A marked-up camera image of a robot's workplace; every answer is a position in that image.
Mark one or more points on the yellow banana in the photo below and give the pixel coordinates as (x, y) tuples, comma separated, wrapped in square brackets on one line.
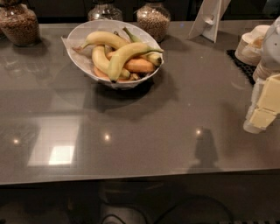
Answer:
[(104, 38), (101, 62), (125, 53)]

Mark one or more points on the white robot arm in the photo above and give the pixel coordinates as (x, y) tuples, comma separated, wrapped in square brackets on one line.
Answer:
[(270, 51)]

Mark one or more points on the right greenish banana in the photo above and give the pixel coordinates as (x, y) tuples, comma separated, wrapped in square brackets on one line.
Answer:
[(152, 57)]

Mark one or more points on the orange fruit in bowl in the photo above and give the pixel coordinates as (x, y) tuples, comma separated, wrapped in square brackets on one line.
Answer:
[(139, 65)]

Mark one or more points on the white bowl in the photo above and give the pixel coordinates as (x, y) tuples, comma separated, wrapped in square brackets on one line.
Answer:
[(82, 57)]

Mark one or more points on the stack of paper cups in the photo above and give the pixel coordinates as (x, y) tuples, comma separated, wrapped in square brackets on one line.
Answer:
[(249, 49), (263, 72)]

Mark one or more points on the black mesh mat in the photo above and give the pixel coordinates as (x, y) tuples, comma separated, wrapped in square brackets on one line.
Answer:
[(247, 70)]

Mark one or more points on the white folded card stand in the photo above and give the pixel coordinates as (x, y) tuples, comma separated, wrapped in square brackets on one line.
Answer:
[(206, 23)]

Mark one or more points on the right glass jar with grains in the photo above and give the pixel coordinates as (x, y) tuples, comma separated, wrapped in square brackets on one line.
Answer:
[(154, 18)]

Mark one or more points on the glass jar with grains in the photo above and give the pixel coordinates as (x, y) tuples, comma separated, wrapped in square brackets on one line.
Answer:
[(18, 23), (154, 18)]

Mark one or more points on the middle clear glass jar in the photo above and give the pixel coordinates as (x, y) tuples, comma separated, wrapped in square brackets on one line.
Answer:
[(104, 9)]

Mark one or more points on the left glass jar with grains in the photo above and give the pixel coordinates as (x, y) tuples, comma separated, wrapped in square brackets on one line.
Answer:
[(18, 23)]

